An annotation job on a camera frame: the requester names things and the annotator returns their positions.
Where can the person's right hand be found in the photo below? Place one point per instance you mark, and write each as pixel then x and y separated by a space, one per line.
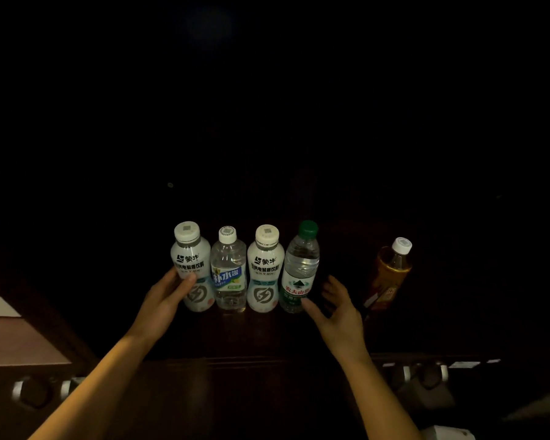
pixel 343 325

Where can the person's left hand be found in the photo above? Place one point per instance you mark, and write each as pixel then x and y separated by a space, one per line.
pixel 158 309

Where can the amber tea bottle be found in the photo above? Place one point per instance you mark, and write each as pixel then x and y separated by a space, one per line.
pixel 387 277

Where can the green cap water bottle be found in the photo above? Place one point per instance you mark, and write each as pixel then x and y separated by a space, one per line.
pixel 299 270

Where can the clear bottle white cap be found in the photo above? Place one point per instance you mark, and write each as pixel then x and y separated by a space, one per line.
pixel 229 270

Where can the person's right forearm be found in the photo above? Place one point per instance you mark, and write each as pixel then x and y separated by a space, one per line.
pixel 380 403

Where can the person's left forearm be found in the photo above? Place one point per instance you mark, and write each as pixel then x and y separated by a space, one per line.
pixel 87 389

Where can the white door sticker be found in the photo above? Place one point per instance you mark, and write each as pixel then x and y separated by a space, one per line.
pixel 464 364
pixel 78 380

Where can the dark wooden cabinet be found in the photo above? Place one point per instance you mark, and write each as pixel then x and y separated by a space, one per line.
pixel 233 398

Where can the white object at floor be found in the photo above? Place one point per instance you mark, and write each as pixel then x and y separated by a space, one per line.
pixel 447 433

